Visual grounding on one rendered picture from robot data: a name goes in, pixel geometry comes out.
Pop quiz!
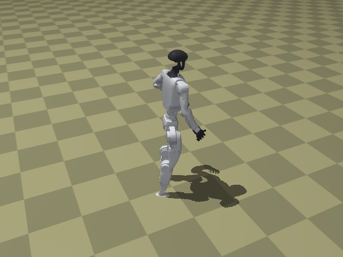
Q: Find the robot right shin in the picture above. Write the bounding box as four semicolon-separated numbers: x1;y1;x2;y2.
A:
159;164;173;196

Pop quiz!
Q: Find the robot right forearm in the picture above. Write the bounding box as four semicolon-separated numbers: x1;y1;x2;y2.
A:
185;109;200;133

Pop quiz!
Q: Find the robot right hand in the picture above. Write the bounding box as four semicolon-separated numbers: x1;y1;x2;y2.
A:
193;126;206;141

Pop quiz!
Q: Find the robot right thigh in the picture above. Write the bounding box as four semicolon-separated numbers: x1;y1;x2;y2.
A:
160;126;182;170

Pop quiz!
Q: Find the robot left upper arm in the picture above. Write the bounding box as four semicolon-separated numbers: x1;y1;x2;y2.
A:
153;70;169;89

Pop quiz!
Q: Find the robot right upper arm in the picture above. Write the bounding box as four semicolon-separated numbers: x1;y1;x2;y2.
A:
176;81;189;117

